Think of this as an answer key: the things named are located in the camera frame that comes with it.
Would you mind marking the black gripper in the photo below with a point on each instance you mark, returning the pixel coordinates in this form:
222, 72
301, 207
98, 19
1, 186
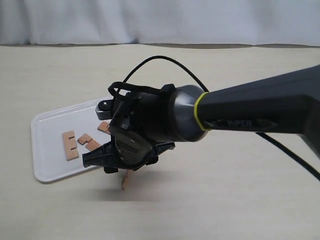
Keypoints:
142, 128

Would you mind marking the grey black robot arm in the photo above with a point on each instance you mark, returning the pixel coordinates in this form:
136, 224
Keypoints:
288, 104

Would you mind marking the white rectangular plastic tray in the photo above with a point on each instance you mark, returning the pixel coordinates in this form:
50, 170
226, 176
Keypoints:
49, 160

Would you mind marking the white backdrop cloth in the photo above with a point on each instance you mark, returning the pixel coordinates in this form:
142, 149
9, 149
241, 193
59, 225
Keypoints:
88, 22

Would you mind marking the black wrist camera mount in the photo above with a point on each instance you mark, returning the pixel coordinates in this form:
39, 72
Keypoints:
106, 109

